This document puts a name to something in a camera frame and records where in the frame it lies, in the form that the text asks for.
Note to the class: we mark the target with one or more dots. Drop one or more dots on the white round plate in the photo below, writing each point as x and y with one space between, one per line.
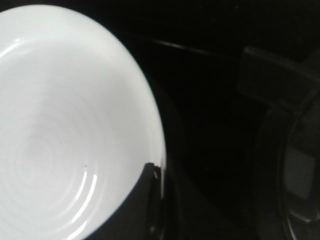
78 123

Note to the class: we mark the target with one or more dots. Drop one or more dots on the black glass gas cooktop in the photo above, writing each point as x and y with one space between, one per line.
190 52

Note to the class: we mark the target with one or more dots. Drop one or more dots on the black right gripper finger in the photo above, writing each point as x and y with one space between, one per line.
140 216

